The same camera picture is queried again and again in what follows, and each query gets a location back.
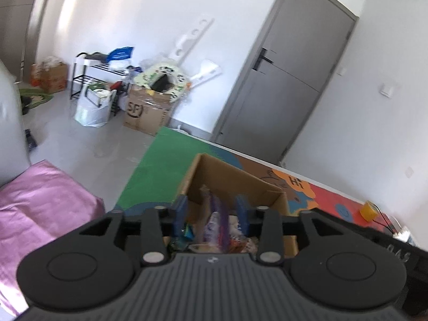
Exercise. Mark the blue plastic bag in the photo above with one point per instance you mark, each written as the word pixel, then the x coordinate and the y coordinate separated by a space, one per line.
pixel 121 54

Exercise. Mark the pink blanket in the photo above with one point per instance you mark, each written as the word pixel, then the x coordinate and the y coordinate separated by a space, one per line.
pixel 43 214

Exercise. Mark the green floor rug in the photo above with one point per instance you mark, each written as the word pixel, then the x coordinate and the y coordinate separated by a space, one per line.
pixel 35 98

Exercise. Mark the large taped cardboard box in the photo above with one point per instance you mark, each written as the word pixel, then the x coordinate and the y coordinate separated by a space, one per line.
pixel 147 113

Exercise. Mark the white shopping bag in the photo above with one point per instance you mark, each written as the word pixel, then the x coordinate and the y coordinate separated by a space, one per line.
pixel 93 107

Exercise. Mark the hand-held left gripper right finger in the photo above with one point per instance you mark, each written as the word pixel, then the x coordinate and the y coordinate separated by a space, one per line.
pixel 241 215

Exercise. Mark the colourful cartoon play mat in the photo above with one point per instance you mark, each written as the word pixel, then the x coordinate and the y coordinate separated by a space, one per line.
pixel 160 174

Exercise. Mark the white plastic bracket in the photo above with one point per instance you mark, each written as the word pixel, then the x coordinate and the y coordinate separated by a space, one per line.
pixel 206 72

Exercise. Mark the small printed cardboard box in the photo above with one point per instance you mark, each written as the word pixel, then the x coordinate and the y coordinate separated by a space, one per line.
pixel 50 77

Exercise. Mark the white board with holes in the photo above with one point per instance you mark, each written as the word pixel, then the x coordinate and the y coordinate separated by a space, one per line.
pixel 191 38

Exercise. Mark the white wall switch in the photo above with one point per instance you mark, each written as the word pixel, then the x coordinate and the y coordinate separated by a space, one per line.
pixel 388 90

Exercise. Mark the purple and white snack packet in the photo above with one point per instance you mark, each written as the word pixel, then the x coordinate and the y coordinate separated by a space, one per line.
pixel 218 225

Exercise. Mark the grey room door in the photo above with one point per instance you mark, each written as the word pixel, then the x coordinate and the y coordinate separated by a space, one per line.
pixel 284 73

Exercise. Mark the yellow tape roll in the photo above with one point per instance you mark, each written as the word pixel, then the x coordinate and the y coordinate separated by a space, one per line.
pixel 368 211

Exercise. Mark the black metal shoe rack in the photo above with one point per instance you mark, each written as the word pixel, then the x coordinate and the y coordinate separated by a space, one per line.
pixel 90 73

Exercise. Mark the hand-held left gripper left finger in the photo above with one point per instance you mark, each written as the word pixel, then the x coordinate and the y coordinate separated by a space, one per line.
pixel 180 217

